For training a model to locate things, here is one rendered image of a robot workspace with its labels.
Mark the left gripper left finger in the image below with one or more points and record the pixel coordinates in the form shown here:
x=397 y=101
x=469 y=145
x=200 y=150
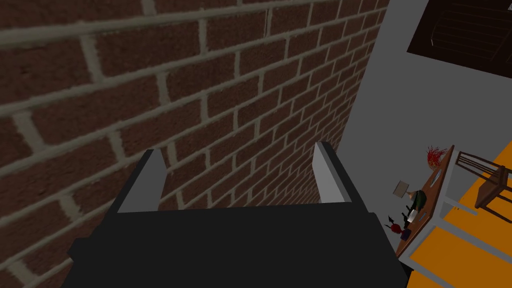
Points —
x=144 y=188

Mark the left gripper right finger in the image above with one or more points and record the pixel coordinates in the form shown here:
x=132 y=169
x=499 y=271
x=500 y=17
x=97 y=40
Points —
x=330 y=180

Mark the brown wooden desk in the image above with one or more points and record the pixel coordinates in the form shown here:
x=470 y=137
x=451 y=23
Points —
x=430 y=200

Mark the brown wooden chair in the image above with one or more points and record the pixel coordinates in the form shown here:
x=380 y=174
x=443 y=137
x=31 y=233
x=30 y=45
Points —
x=486 y=188

